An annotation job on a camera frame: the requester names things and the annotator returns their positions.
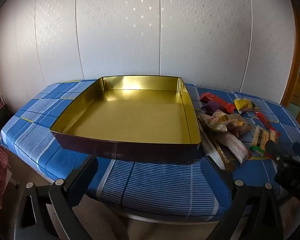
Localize blue plaid tablecloth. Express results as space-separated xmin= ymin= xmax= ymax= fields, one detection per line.
xmin=0 ymin=79 xmax=300 ymax=218

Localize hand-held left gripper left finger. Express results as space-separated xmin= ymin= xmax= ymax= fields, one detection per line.
xmin=14 ymin=155 xmax=98 ymax=240

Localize purple snack packet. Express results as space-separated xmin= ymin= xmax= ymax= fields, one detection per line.
xmin=201 ymin=101 xmax=224 ymax=114

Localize white snack packet red label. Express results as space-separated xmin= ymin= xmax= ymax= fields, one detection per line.
xmin=215 ymin=130 xmax=250 ymax=165

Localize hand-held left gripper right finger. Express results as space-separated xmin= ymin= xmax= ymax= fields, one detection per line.
xmin=205 ymin=155 xmax=290 ymax=240

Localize long silver gold packet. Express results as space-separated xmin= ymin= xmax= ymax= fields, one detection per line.
xmin=199 ymin=126 xmax=238 ymax=173

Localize clear snack packet yellow label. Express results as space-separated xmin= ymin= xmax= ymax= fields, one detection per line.
xmin=198 ymin=110 xmax=244 ymax=132

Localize small red snack packet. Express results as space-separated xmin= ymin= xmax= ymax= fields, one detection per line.
xmin=255 ymin=112 xmax=274 ymax=128

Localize red snack packet gold print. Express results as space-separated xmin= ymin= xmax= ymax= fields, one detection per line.
xmin=199 ymin=92 xmax=236 ymax=113

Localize gold tin box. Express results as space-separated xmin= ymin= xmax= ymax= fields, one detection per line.
xmin=50 ymin=75 xmax=202 ymax=164

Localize rice cracker packet red ends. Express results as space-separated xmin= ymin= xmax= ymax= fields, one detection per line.
xmin=250 ymin=124 xmax=282 ymax=158

